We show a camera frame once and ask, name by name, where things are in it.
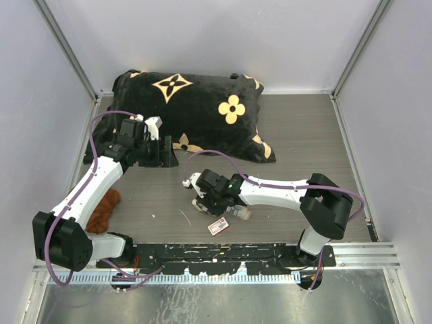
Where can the white slotted cable duct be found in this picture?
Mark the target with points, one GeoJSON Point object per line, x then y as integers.
{"type": "Point", "coordinates": [111, 277]}

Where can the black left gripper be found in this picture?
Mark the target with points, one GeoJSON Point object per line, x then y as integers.
{"type": "Point", "coordinates": [162, 152]}

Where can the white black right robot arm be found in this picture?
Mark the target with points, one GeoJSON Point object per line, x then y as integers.
{"type": "Point", "coordinates": [324, 205]}

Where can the brown crumpled cloth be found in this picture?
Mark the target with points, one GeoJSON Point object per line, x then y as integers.
{"type": "Point", "coordinates": [99, 220]}

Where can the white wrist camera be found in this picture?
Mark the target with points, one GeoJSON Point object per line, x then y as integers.
{"type": "Point", "coordinates": [153, 124]}
{"type": "Point", "coordinates": [191, 180]}

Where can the staple box tray with staples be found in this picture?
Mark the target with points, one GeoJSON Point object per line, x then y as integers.
{"type": "Point", "coordinates": [240, 212]}

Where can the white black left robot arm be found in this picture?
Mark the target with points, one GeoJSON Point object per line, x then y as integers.
{"type": "Point", "coordinates": [60, 236]}

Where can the black floral pattern pillow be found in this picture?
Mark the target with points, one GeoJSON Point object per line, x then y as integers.
{"type": "Point", "coordinates": [211, 113]}

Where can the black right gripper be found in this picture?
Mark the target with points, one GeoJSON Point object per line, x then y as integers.
{"type": "Point", "coordinates": [209, 204]}

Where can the red white staple box sleeve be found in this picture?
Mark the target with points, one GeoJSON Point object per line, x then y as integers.
{"type": "Point", "coordinates": [218, 226]}

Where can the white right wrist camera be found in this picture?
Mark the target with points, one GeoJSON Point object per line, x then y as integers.
{"type": "Point", "coordinates": [191, 180]}

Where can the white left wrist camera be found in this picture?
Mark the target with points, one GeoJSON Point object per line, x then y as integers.
{"type": "Point", "coordinates": [153, 124]}

